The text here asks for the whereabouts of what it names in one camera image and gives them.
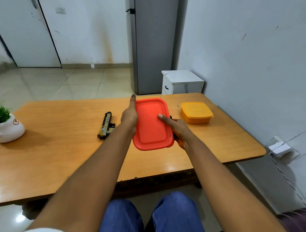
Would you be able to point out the person's left hand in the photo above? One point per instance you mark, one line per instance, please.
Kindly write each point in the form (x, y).
(129, 117)

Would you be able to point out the person's right hand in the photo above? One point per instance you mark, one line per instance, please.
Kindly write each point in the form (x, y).
(181, 130)

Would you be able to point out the person's right thumb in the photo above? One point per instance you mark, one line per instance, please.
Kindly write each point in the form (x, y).
(166, 120)

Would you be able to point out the person's left thumb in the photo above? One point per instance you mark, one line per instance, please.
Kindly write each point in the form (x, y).
(133, 102)

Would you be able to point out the red plastic container lid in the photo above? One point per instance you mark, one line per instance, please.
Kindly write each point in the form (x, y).
(150, 124)

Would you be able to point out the person's left forearm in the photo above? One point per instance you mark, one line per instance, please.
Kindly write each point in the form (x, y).
(95, 176)

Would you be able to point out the person's right forearm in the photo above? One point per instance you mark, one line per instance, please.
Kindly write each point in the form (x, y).
(222, 188)

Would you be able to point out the yellow plastic lidded container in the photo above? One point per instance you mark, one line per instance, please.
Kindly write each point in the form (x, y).
(196, 112)

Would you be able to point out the black and gold toy gun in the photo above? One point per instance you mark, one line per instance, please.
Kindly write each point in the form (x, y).
(106, 125)

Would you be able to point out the small white cabinet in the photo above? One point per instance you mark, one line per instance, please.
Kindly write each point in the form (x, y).
(181, 82)

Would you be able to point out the grey refrigerator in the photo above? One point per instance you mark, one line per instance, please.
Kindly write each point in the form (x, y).
(154, 45)

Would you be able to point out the person's blue jeans legs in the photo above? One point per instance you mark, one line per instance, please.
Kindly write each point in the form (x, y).
(174, 215)

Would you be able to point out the white power adapter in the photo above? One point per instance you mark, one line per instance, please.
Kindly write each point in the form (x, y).
(280, 149)

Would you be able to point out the white door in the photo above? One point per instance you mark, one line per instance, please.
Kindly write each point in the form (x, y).
(26, 35)

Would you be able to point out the white pot with green plant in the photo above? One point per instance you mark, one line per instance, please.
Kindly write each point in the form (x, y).
(9, 129)

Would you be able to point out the person's white sleeve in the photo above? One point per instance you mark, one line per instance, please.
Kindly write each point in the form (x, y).
(44, 230)

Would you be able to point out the maroon cloth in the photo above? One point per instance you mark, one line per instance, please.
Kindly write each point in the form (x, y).
(294, 221)

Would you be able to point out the white wall switch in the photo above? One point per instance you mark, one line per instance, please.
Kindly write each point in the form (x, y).
(60, 10)

